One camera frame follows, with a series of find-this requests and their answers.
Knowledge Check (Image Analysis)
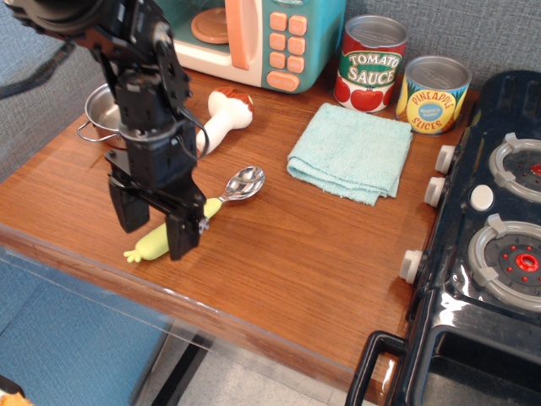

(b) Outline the pineapple slices can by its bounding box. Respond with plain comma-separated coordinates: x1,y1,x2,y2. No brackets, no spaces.
395,55,472,134

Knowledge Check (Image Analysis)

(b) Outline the black toy stove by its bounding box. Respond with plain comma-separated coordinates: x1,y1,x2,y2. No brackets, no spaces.
347,70,540,405

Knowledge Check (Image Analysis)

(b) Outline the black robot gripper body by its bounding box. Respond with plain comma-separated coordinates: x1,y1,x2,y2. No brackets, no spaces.
106,126,205,222

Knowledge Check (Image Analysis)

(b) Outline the white toy mushroom brown cap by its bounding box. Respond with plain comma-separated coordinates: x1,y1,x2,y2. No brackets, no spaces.
196,86,254,156

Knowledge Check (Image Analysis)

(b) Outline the teal toy microwave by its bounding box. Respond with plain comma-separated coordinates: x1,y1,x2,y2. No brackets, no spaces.
158,1,346,94

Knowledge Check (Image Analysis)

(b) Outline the black braided cable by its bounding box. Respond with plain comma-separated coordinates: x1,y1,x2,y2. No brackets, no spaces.
0,40,77,101

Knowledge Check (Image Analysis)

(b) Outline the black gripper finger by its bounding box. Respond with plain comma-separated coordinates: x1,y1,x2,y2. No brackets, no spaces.
166,214,200,261
109,176,150,233

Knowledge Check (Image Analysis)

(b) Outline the orange object at corner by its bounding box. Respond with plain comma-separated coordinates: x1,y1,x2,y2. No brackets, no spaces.
0,376,33,406

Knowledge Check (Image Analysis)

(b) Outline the spoon with yellow handle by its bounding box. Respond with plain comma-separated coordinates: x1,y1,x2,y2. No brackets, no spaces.
123,166,265,263

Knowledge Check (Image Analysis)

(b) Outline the tomato sauce can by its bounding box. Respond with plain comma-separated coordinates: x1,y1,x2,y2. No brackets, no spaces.
334,14,408,112

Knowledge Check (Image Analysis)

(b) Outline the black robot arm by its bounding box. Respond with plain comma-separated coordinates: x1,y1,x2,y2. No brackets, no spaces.
1,1,205,260

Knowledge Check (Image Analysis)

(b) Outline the small steel pot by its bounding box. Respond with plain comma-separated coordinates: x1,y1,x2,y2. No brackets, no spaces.
77,84,126,150

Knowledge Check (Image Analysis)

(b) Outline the light blue folded cloth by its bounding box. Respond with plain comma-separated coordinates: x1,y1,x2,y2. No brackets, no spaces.
287,103,413,206

